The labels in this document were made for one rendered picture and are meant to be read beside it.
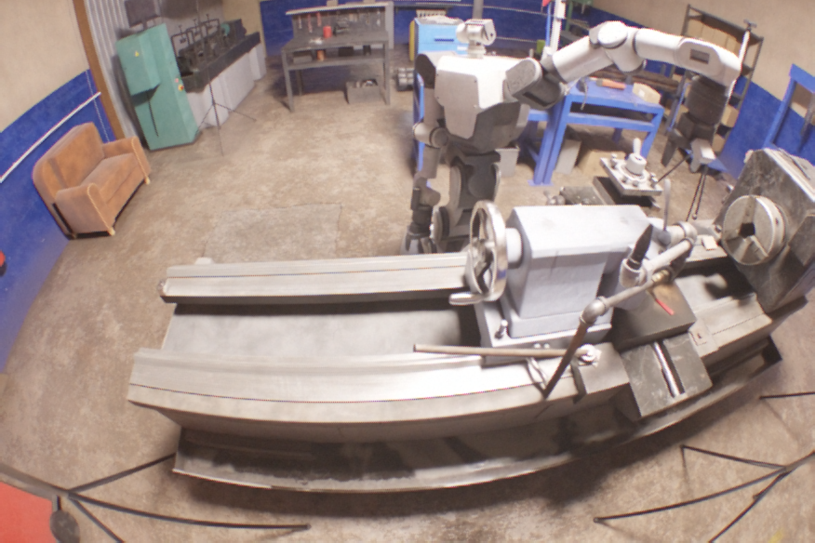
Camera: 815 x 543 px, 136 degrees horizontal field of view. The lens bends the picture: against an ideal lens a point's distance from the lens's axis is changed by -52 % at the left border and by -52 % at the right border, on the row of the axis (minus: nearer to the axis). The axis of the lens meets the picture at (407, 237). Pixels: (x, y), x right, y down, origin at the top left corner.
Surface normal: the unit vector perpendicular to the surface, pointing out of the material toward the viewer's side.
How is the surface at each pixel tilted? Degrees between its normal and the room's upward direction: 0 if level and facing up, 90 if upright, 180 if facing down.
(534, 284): 76
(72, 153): 84
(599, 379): 0
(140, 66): 90
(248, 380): 0
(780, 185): 90
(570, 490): 0
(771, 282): 90
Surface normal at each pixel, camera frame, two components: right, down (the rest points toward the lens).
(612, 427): 0.00, -0.71
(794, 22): -1.00, 0.05
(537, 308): 0.07, 0.34
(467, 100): -0.80, 0.36
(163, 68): 0.07, 0.70
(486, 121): -0.15, 0.67
